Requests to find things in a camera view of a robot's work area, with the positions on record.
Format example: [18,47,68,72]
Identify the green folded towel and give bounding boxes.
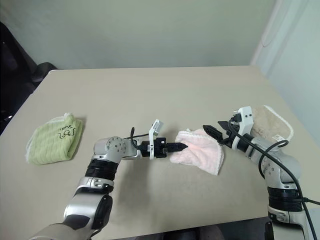
[24,112,85,166]

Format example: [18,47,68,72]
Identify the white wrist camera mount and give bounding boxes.
[146,118,165,161]
[231,105,254,151]

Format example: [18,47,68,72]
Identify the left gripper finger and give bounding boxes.
[166,146,188,153]
[166,141,189,148]

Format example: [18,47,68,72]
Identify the white wall conduit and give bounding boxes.
[250,0,283,68]

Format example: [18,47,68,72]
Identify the black table leg frame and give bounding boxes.
[264,216,276,240]

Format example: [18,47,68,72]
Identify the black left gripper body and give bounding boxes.
[140,136,174,159]

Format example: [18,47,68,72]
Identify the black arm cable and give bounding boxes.
[123,126,151,152]
[228,113,320,240]

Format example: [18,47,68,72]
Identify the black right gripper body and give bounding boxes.
[216,111,242,149]

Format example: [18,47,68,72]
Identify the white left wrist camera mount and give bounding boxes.
[146,118,165,161]

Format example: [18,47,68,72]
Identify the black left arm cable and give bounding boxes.
[123,126,151,152]

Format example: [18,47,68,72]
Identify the beige folded towel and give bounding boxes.
[248,104,294,144]

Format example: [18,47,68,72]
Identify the pink towel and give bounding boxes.
[169,127,225,177]

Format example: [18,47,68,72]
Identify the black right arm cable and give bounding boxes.
[228,113,320,240]

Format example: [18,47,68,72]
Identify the black chair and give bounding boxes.
[0,20,60,136]

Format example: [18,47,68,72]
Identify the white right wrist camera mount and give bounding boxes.
[231,105,254,151]

